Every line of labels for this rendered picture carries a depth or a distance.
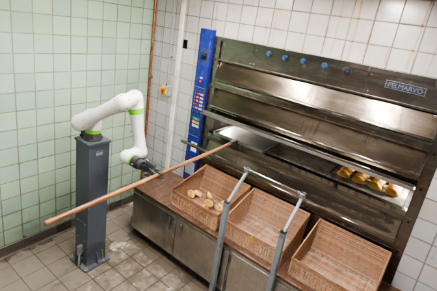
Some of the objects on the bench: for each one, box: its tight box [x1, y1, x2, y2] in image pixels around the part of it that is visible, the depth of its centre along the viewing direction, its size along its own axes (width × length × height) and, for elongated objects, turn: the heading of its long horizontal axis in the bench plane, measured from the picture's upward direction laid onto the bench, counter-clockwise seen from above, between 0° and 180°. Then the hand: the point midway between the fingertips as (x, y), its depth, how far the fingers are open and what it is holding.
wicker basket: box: [170, 164, 251, 231], centre depth 302 cm, size 49×56×28 cm
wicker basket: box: [224, 188, 311, 269], centre depth 271 cm, size 49×56×28 cm
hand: (158, 174), depth 229 cm, fingers closed on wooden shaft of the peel, 3 cm apart
